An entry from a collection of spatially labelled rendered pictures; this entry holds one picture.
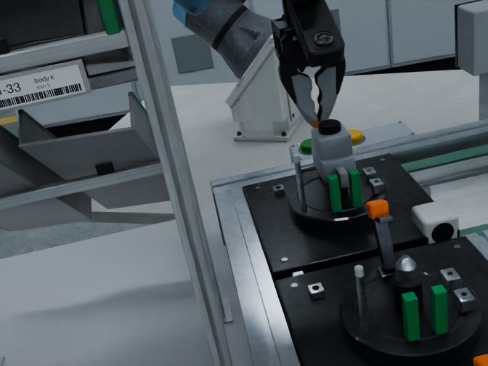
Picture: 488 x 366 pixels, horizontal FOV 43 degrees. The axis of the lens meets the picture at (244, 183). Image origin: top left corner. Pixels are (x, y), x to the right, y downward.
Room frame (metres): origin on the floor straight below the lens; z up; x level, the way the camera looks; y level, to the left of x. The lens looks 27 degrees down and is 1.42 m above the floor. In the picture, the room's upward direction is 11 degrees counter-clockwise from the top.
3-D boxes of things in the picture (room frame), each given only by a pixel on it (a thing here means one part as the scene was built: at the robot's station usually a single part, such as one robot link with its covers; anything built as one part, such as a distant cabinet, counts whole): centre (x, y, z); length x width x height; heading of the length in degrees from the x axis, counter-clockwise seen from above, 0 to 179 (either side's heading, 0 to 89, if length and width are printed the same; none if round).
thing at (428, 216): (0.65, -0.23, 0.97); 0.05 x 0.05 x 0.04; 4
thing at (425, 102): (1.30, -0.08, 0.84); 0.90 x 0.70 x 0.03; 66
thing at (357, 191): (0.70, -0.14, 1.01); 0.01 x 0.01 x 0.05; 4
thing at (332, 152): (0.73, -0.12, 1.06); 0.08 x 0.04 x 0.07; 3
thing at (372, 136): (0.96, -0.20, 0.93); 0.21 x 0.07 x 0.06; 94
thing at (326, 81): (0.83, -0.13, 1.11); 0.06 x 0.03 x 0.09; 4
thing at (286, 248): (0.75, -0.12, 0.96); 0.24 x 0.24 x 0.02; 4
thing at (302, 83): (0.83, -0.10, 1.11); 0.06 x 0.03 x 0.09; 4
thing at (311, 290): (0.56, -0.06, 0.98); 0.02 x 0.02 x 0.01; 4
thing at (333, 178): (0.70, -0.11, 1.01); 0.01 x 0.01 x 0.05; 4
